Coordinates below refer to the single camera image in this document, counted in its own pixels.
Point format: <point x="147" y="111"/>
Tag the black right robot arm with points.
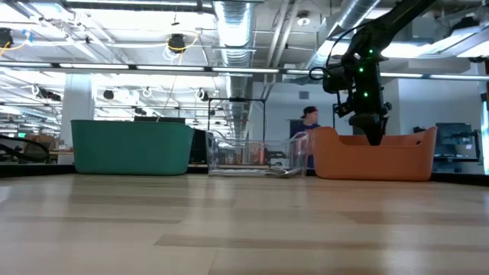
<point x="393" y="19"/>

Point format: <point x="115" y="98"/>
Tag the orange plastic bin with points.
<point x="374" y="160"/>

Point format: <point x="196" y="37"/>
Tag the person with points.
<point x="309" y="114"/>

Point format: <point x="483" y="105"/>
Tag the black computer monitor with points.
<point x="452" y="133"/>

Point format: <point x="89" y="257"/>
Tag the clear plastic bin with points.
<point x="298" y="153"/>

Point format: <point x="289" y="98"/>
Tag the round ceiling lamp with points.
<point x="303" y="20"/>

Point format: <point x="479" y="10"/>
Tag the blue lit screen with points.
<point x="486" y="137"/>

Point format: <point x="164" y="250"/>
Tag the long ceiling light strip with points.
<point x="244" y="70"/>

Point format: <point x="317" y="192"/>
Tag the black ceiling device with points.
<point x="5" y="38"/>
<point x="177" y="42"/>

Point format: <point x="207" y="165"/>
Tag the teal green plastic bin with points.
<point x="130" y="149"/>

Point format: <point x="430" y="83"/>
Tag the white column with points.
<point x="76" y="99"/>

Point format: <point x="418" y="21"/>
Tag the brown office chair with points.
<point x="42" y="140"/>

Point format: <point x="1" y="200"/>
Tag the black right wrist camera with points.
<point x="336" y="80"/>

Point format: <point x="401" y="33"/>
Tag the grey wall vent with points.
<point x="303" y="95"/>

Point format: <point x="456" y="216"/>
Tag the silver ventilation duct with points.
<point x="233" y="30"/>
<point x="349" y="15"/>

